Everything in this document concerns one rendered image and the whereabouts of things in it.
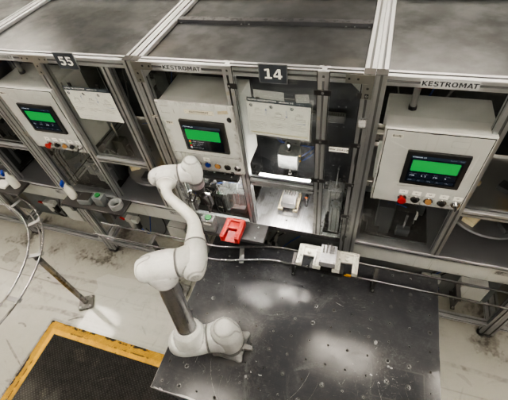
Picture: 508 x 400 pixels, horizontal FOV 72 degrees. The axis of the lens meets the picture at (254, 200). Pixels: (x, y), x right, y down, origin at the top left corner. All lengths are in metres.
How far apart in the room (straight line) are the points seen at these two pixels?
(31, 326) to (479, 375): 3.52
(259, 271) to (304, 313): 0.40
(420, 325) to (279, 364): 0.84
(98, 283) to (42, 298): 0.51
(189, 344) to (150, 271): 0.56
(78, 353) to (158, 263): 1.89
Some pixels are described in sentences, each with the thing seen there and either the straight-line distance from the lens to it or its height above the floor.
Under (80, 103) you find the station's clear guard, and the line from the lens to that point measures 2.26.
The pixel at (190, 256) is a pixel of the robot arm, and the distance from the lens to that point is 1.57.
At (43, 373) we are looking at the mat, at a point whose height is 0.01.
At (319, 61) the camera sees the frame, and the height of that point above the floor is 2.01.
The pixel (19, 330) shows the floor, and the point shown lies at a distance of 3.78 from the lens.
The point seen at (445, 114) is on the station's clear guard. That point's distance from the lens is 1.62.
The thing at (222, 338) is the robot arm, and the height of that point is 0.94.
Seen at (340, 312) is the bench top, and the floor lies 0.68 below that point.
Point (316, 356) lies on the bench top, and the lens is 2.19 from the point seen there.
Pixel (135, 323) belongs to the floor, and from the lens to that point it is 3.26.
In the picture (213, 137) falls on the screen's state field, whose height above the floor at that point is 1.65.
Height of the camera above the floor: 2.78
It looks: 49 degrees down
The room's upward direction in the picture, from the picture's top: 9 degrees counter-clockwise
